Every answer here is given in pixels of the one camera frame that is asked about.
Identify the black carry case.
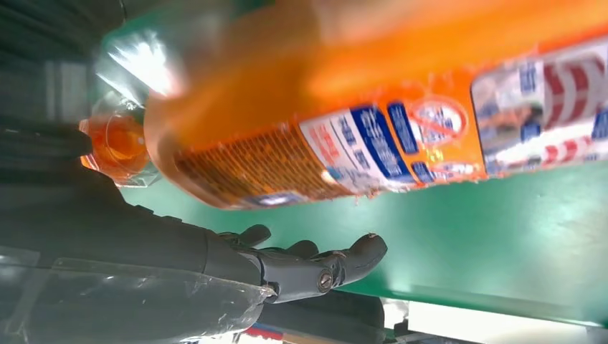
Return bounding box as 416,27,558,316
258,290,386,344

